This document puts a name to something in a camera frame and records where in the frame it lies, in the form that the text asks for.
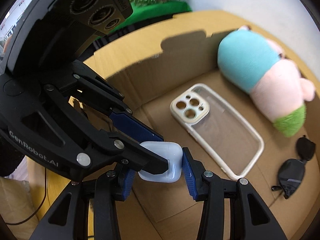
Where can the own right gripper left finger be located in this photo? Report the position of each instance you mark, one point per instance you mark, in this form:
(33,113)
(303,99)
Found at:
(67,218)

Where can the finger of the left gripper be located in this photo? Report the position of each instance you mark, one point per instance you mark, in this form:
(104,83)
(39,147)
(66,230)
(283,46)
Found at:
(134,128)
(119,147)

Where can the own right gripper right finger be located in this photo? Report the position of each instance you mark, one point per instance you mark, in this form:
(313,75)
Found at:
(251,218)

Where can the clear white phone case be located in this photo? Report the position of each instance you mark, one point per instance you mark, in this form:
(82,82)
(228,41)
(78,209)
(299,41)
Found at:
(225,135)

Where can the black sunglasses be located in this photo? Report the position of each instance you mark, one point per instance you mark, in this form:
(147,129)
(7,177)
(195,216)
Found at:
(292,171)

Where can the green table cloth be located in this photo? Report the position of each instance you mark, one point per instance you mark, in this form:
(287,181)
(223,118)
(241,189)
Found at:
(153,12)

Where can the pink teal plush pig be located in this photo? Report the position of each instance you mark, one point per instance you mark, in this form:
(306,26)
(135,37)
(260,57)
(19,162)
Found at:
(259,67)

